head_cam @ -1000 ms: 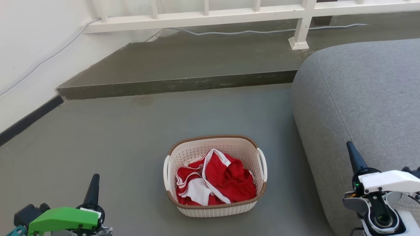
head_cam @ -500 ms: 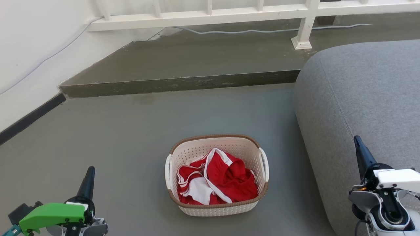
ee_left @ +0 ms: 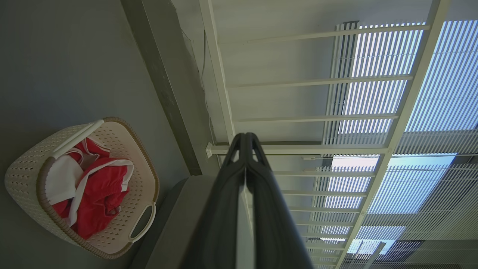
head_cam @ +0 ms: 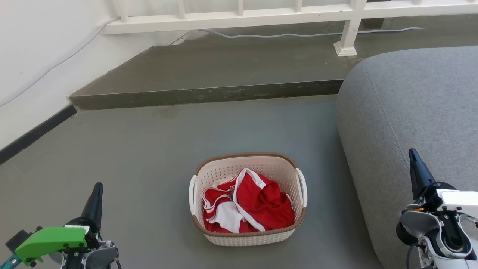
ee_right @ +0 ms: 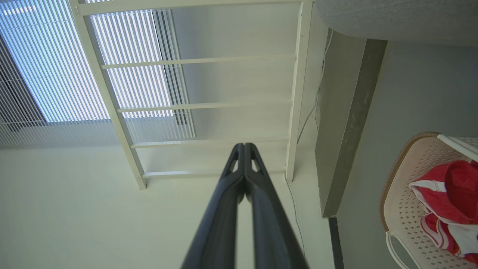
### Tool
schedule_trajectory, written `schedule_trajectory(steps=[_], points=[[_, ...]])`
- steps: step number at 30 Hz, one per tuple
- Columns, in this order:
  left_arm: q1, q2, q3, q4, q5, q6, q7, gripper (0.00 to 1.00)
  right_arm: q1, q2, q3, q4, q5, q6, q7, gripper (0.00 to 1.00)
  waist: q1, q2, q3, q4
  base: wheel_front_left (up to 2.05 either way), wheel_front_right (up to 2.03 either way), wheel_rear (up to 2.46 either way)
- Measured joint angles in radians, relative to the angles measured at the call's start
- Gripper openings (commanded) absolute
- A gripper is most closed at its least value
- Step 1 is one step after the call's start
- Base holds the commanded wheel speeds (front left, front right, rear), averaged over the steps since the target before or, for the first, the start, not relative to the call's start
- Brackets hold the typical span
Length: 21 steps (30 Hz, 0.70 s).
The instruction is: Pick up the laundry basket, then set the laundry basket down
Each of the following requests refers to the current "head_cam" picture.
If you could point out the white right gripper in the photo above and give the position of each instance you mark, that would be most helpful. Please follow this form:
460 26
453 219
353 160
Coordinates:
459 203

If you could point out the grey fabric sofa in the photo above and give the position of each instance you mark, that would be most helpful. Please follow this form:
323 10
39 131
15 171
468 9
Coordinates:
410 112

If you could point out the black baseboard strip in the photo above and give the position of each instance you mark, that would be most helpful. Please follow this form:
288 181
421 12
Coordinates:
37 132

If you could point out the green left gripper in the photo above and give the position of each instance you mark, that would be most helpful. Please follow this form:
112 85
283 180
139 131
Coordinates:
48 239

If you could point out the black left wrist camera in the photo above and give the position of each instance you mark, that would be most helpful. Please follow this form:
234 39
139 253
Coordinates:
16 239

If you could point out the teal camera mount strut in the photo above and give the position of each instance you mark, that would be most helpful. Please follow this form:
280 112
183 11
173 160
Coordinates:
9 262

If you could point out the red and white clothes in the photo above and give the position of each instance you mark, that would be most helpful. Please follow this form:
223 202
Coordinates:
269 209

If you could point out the white railing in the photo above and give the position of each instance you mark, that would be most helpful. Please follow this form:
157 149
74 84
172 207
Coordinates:
224 18

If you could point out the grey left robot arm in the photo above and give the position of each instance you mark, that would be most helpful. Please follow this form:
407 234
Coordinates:
101 256

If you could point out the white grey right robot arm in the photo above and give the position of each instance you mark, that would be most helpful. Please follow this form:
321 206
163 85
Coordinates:
414 221

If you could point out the cream perforated laundry basket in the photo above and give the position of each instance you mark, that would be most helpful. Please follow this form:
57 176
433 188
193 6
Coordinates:
250 239

